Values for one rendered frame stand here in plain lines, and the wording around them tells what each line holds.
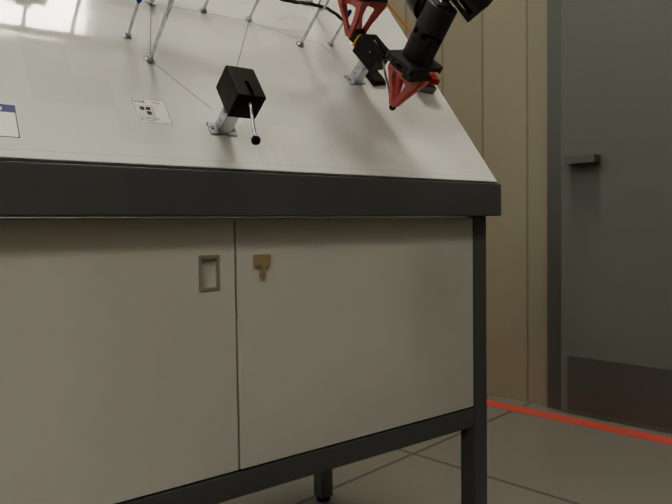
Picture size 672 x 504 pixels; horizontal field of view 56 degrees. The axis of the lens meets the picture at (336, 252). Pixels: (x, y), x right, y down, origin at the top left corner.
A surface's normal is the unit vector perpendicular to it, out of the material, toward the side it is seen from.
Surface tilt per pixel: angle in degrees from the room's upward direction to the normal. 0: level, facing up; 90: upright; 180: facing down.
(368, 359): 90
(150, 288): 90
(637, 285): 90
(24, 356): 90
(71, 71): 53
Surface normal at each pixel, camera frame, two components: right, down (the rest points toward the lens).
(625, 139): -0.70, 0.04
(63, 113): 0.48, -0.58
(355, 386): 0.60, 0.02
